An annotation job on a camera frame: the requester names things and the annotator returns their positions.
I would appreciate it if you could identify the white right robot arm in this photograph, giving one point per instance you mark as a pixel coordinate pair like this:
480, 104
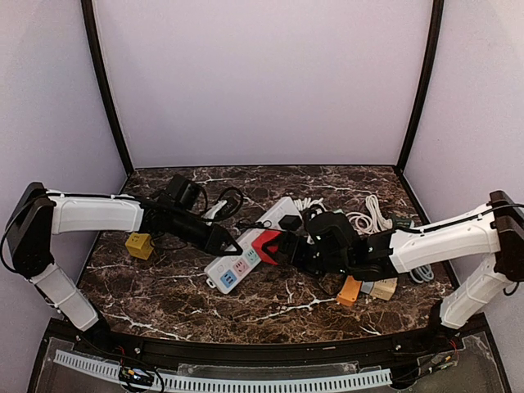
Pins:
493, 230

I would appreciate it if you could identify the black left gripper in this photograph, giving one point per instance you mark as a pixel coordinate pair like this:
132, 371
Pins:
210, 238

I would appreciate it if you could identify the white slotted cable duct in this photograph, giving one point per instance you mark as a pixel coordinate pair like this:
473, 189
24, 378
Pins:
192, 378

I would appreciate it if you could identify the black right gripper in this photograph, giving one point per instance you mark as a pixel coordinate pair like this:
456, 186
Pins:
288, 246

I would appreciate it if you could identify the beige cube socket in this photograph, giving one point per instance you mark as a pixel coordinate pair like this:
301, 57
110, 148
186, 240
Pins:
384, 289

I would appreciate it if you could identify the black enclosure frame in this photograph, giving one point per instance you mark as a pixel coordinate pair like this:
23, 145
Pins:
313, 239

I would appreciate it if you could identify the light blue power strip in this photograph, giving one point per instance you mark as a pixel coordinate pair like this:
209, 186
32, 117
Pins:
367, 287

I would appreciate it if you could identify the red cube socket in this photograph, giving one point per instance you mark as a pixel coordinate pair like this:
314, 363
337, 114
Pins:
268, 246

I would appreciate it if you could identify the white multi-socket power strip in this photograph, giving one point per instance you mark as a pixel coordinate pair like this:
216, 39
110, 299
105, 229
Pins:
225, 273

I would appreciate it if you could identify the dark green cube socket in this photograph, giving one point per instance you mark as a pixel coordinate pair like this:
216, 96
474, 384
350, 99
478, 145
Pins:
399, 222

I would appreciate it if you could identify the orange power strip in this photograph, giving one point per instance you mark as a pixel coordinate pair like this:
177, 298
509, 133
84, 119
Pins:
349, 293

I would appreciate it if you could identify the yellow cube socket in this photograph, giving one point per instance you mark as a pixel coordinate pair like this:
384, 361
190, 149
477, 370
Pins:
139, 245

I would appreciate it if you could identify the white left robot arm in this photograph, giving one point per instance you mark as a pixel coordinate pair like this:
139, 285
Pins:
69, 237

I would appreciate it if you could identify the black power adapter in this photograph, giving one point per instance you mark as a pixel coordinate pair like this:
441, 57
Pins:
290, 222

